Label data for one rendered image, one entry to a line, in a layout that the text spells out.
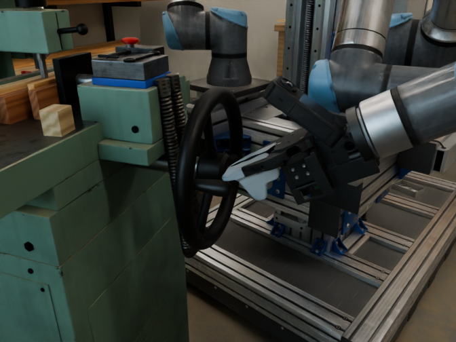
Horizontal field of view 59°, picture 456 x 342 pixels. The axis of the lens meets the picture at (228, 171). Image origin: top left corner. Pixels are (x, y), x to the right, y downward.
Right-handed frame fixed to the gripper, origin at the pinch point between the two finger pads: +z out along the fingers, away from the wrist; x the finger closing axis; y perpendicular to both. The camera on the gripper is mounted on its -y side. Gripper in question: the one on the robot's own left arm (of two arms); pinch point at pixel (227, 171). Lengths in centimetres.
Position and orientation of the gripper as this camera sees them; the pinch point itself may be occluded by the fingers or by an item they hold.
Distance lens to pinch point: 58.9
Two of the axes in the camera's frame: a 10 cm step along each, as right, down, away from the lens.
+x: 3.2, -3.9, 8.6
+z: -8.2, 3.4, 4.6
